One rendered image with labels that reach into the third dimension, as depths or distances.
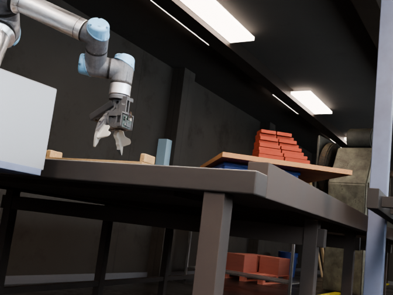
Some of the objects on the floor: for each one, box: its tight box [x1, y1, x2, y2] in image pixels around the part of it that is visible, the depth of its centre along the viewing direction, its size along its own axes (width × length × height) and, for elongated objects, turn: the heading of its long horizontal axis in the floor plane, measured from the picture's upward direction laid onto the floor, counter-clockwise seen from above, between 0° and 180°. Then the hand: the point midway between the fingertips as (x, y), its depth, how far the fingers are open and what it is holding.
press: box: [314, 128, 393, 295], centre depth 850 cm, size 145×124×276 cm
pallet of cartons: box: [225, 252, 290, 285], centre depth 848 cm, size 115×78×41 cm
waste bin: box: [277, 251, 298, 277], centre depth 1024 cm, size 45×43×53 cm
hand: (106, 151), depth 174 cm, fingers open, 14 cm apart
